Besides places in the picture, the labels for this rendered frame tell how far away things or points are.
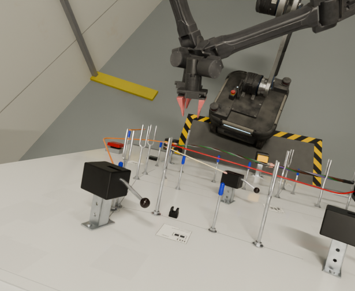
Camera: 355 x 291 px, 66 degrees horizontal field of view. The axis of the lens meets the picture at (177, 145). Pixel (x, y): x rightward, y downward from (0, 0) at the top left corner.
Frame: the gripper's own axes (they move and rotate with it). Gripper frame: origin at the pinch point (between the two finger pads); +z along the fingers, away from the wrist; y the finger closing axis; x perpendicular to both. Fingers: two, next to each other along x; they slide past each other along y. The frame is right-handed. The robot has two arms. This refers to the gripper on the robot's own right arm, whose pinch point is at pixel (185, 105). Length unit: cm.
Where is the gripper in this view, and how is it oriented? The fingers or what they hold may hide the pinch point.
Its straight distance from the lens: 111.2
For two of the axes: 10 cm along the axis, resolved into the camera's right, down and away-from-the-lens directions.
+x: 2.6, -2.2, 9.4
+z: -1.6, 9.5, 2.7
